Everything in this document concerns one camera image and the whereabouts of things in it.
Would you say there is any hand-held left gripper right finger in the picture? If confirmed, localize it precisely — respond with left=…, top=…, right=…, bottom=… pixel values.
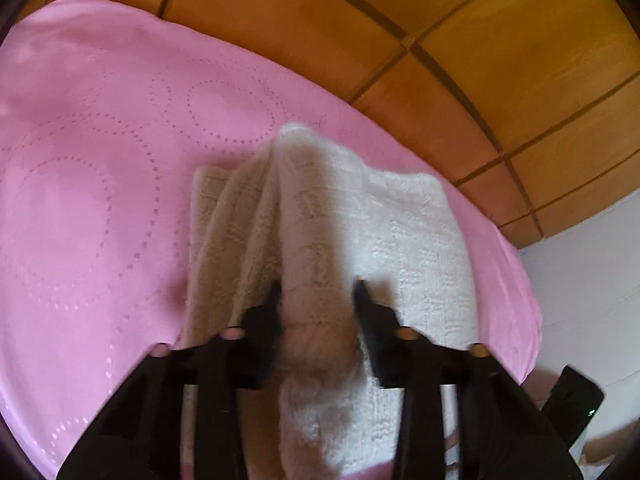
left=352, top=280, right=586, bottom=480

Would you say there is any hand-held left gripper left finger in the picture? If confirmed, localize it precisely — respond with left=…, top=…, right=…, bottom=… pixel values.
left=56, top=280, right=283, bottom=480

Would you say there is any white textured towel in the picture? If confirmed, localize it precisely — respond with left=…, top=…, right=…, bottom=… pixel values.
left=177, top=122, right=481, bottom=480

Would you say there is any pink bed sheet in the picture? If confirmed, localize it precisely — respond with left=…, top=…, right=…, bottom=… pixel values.
left=0, top=0, right=543, bottom=480

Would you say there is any wooden headboard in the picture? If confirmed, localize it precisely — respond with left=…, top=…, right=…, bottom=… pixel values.
left=65, top=0, right=640, bottom=248

